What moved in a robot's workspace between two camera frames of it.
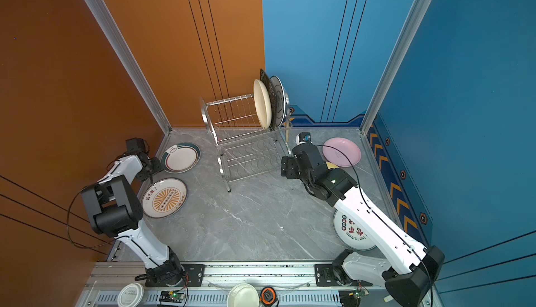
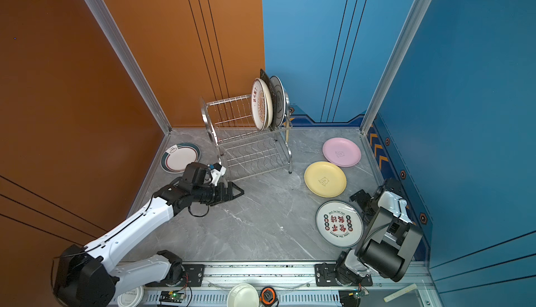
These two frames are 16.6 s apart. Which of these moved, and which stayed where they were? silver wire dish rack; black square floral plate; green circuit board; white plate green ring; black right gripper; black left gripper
Moved: black left gripper; black right gripper
Stayed: black square floral plate; green circuit board; white plate green ring; silver wire dish rack
